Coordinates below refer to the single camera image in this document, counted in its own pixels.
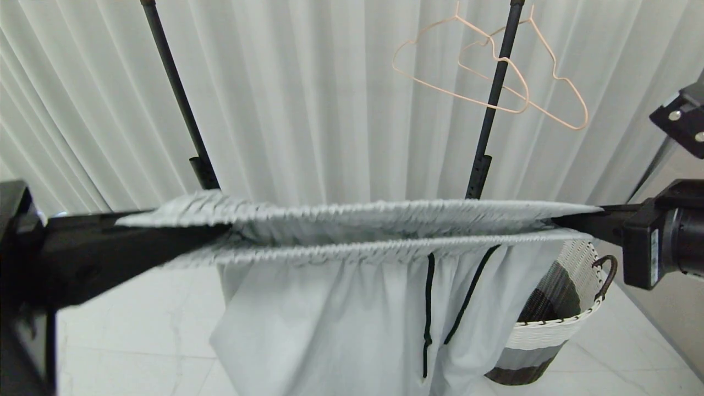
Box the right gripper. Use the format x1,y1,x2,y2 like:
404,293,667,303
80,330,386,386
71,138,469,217
623,178,704,291

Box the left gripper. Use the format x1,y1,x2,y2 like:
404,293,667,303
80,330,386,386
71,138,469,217
0,179,57,396

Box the pink clothes hanger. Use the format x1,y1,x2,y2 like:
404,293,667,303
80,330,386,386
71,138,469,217
392,2,531,115
457,5,589,131

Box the pale grey shorts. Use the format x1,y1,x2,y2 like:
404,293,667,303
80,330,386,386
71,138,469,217
114,189,604,396

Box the white laundry basket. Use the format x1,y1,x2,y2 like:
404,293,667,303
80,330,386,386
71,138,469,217
484,239,618,386

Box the black clothes rack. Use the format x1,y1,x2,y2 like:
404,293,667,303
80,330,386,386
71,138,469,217
140,0,526,200

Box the white curtain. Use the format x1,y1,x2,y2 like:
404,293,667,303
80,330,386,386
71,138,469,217
0,0,704,219

